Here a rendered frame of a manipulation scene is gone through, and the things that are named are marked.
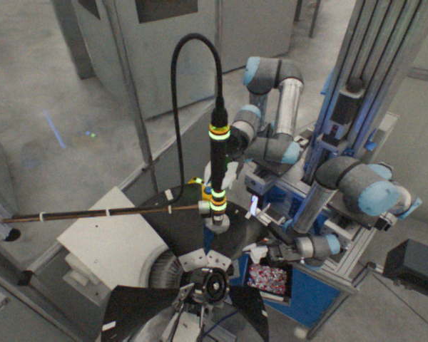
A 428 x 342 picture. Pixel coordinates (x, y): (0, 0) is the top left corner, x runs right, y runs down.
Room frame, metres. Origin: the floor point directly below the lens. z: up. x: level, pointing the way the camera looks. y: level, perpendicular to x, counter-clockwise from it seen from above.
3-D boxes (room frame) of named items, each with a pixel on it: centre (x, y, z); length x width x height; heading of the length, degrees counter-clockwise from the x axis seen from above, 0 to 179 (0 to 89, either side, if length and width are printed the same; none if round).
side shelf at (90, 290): (0.65, 0.52, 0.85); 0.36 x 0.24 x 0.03; 150
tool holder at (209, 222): (0.47, 0.00, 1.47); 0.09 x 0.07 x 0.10; 95
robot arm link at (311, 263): (0.56, -0.41, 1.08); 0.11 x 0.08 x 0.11; 29
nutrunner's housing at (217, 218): (0.47, -0.01, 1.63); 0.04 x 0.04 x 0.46
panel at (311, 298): (0.74, -0.28, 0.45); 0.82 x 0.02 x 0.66; 60
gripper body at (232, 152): (0.59, -0.05, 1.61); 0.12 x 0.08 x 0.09; 160
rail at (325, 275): (0.74, -0.28, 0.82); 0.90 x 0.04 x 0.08; 60
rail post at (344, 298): (0.52, -0.65, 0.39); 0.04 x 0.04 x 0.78; 60
